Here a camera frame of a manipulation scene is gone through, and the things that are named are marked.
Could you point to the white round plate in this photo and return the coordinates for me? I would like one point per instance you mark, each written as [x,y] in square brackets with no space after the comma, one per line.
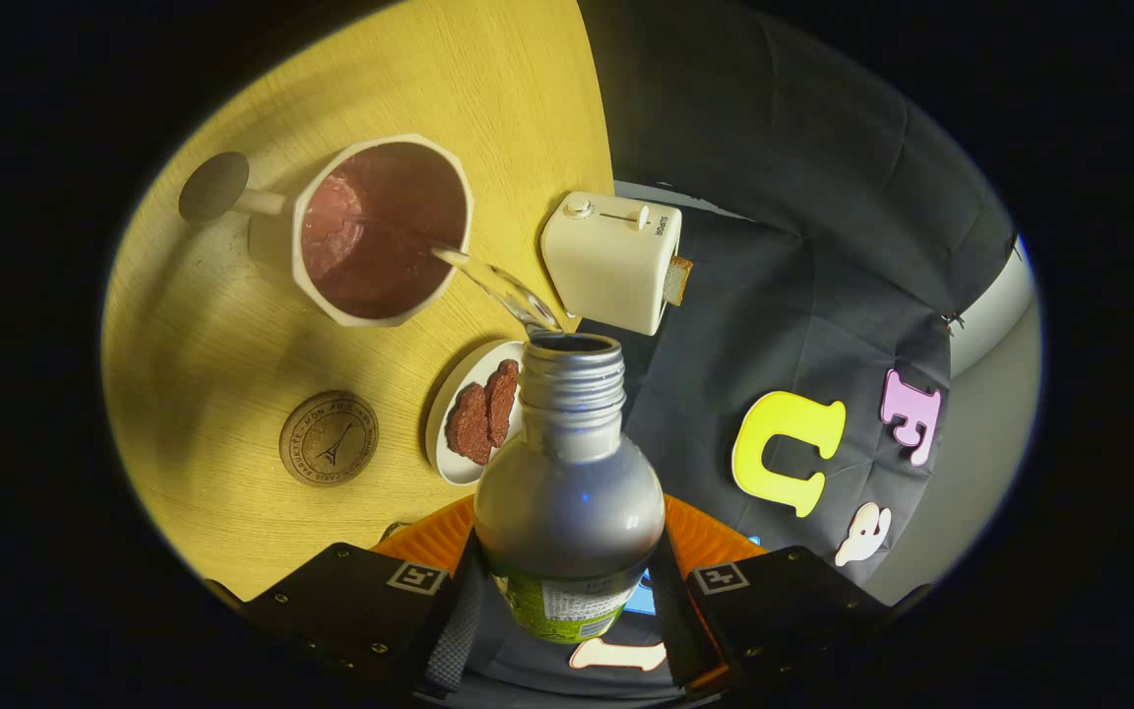
[441,448]

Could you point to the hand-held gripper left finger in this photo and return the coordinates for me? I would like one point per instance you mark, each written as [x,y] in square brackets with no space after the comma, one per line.
[350,611]

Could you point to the round wooden coaster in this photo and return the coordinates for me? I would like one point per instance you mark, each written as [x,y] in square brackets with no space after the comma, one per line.
[329,439]

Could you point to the brown meat slice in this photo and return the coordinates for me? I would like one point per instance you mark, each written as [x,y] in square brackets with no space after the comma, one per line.
[502,399]
[469,425]

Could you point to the white toaster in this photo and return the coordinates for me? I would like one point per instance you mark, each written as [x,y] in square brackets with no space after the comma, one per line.
[606,266]

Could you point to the wooden table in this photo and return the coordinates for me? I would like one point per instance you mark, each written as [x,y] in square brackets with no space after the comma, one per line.
[478,98]

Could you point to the toast slice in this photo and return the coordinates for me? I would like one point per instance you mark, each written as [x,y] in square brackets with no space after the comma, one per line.
[677,281]

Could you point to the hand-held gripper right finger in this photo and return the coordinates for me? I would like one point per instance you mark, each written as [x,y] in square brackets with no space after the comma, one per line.
[784,611]

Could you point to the silver juice bottle green label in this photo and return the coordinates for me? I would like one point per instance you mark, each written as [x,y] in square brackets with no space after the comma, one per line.
[567,492]

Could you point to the clear juice stream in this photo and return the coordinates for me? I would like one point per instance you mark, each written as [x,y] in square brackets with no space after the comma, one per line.
[503,288]

